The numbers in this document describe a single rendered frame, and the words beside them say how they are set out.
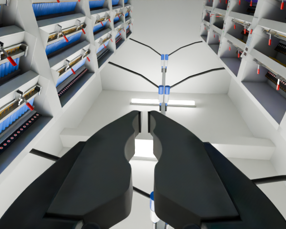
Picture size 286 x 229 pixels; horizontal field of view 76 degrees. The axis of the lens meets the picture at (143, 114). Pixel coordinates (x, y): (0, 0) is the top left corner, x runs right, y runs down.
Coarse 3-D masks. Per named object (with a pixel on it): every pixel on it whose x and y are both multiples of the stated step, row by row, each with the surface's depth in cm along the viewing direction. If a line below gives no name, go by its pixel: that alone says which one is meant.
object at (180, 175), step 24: (168, 120) 11; (168, 144) 9; (192, 144) 9; (168, 168) 8; (192, 168) 8; (168, 192) 7; (192, 192) 7; (216, 192) 7; (168, 216) 7; (192, 216) 6; (216, 216) 6
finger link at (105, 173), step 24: (120, 120) 11; (96, 144) 9; (120, 144) 9; (72, 168) 8; (96, 168) 8; (120, 168) 8; (72, 192) 7; (96, 192) 7; (120, 192) 7; (72, 216) 6; (96, 216) 6; (120, 216) 7
